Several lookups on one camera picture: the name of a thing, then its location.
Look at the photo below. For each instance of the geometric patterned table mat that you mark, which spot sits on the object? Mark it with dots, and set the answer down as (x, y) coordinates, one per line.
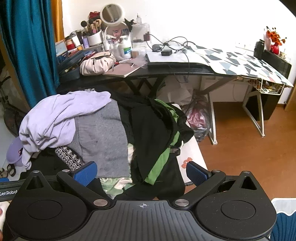
(231, 60)

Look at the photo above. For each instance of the small glass bottle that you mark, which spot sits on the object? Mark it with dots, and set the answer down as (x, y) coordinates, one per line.
(138, 19)

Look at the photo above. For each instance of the white labelled bottle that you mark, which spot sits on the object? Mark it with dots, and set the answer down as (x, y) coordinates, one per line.
(126, 49)

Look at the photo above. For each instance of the white printed cloth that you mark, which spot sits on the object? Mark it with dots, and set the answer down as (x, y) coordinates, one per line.
(192, 150)

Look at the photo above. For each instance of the black cabinet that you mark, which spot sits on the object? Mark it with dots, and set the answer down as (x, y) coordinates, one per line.
(266, 106)

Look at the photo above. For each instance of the clear plastic organiser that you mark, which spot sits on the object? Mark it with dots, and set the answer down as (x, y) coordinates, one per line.
(141, 32)

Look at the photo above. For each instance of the orange curtain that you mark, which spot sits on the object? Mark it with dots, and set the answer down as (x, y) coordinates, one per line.
(56, 18)

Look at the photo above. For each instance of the brown sandal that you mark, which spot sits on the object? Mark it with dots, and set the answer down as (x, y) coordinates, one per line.
(10, 170)

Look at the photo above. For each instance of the bunch of makeup brushes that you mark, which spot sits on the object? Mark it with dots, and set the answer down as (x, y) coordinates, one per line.
(89, 26)

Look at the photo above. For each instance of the black computer mouse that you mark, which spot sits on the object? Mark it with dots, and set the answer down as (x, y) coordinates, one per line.
(157, 47)

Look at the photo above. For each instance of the white brush holder cup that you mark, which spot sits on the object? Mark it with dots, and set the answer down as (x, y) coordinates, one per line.
(94, 39)

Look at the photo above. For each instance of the white metal table frame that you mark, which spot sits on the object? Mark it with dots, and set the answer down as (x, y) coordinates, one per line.
(211, 120)

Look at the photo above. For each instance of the orange flowers in red vase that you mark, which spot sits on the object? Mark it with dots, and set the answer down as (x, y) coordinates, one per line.
(274, 49)

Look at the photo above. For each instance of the blue white frilled cloth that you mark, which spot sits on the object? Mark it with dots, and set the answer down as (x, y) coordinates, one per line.
(284, 222)

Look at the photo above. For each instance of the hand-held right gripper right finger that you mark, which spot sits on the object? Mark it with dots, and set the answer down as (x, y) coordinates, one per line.
(196, 173)

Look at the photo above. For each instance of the black desk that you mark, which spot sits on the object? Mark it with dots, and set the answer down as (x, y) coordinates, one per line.
(161, 71)

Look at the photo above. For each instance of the black garment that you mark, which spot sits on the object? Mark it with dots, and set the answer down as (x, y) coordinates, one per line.
(124, 115)
(166, 185)

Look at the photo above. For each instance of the black green sports jacket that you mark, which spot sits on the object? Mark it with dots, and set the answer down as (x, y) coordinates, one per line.
(159, 162)

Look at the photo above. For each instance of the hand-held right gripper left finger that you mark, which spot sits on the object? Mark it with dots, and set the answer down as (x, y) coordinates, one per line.
(85, 173)

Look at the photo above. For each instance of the white desk pad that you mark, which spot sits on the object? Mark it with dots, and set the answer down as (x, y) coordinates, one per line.
(166, 59)

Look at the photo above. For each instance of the grey sweater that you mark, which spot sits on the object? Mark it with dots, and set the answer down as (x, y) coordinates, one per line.
(101, 139)

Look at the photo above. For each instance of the teal curtain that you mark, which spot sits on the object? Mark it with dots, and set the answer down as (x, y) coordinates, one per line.
(30, 46)

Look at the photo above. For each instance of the light green floral cloth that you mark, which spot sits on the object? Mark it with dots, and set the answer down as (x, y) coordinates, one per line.
(113, 185)

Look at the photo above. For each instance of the beige pouch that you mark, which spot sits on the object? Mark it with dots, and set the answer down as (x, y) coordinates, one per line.
(97, 63)

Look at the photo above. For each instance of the black white patterned cloth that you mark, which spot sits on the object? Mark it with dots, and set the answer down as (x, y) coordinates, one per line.
(67, 155)

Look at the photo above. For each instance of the white cosmetic case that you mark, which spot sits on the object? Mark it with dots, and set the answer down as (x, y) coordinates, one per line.
(115, 31)

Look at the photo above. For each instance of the clear plastic bag of clothes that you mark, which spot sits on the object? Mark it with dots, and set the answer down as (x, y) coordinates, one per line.
(196, 118)

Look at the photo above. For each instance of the black cosmetics tray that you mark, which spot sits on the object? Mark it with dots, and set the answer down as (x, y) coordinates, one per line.
(69, 74)

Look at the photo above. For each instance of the lavender pajama top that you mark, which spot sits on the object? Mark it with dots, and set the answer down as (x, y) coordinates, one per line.
(57, 111)

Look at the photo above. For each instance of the blue cardboard box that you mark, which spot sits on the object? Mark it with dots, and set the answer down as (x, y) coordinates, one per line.
(61, 48)

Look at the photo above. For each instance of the round white mirror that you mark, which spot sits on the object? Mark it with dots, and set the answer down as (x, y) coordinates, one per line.
(112, 14)

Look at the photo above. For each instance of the pink notebook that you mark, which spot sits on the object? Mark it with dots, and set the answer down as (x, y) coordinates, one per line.
(122, 69)

